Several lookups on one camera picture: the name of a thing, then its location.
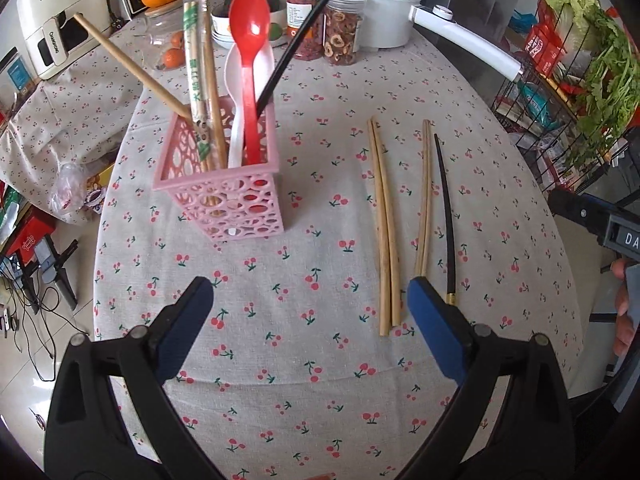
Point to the jar of dried fruit slices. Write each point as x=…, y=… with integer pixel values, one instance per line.
x=342, y=20

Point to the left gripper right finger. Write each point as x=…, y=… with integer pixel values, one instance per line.
x=532, y=431

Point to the green leafy vegetables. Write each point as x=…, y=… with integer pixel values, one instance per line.
x=595, y=58

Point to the grey refrigerator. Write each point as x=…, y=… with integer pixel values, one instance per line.
x=487, y=18

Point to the red plastic spoon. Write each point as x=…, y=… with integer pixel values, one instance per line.
x=249, y=24

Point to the pink perforated utensil basket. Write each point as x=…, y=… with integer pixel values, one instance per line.
x=225, y=204

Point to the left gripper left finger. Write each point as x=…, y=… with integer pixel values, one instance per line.
x=86, y=437

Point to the black chopstick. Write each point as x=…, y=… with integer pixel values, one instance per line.
x=288, y=55
x=451, y=283

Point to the disposable chopsticks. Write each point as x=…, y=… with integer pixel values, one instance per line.
x=192, y=37

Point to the white electric pot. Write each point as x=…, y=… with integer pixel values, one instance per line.
x=388, y=24

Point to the white air fryer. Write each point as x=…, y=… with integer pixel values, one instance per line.
x=53, y=38

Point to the red plastic bag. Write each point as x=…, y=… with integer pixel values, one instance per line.
x=613, y=13

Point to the jar of red dried fruit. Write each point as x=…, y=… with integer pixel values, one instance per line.
x=296, y=12

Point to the person's right hand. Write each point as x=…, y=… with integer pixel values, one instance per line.
x=624, y=327

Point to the cherry print tablecloth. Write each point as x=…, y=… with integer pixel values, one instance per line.
x=290, y=377

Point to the black wire rack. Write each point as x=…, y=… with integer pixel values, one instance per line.
x=538, y=112

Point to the glass jar with tangerines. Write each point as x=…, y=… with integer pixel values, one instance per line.
x=163, y=44

